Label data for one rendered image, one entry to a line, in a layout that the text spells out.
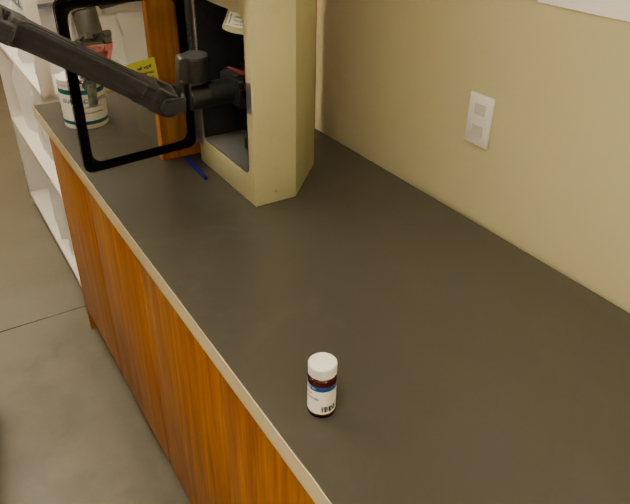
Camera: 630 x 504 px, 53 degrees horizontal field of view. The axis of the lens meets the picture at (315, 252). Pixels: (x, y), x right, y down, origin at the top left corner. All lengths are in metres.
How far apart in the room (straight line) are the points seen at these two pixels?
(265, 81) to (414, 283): 0.54
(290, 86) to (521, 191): 0.55
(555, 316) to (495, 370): 0.21
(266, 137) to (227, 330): 0.51
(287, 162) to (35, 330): 1.61
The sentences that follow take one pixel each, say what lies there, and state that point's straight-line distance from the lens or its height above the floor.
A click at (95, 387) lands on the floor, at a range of 2.48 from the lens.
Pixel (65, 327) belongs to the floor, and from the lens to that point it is 2.80.
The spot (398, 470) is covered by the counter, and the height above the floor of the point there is 0.94.
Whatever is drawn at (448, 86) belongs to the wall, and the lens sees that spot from 1.54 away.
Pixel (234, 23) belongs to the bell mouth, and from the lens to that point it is 1.48.
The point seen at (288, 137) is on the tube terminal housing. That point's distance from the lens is 1.49.
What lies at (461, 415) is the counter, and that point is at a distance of 1.00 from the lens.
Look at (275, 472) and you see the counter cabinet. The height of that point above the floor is 0.77.
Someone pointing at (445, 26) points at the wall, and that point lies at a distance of 1.53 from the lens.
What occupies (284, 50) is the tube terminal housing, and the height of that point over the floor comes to 1.30.
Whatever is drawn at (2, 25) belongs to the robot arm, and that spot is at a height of 1.37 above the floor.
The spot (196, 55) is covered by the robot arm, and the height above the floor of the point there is 1.27.
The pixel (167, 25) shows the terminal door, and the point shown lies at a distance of 1.63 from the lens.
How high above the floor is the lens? 1.65
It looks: 32 degrees down
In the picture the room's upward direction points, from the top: 1 degrees clockwise
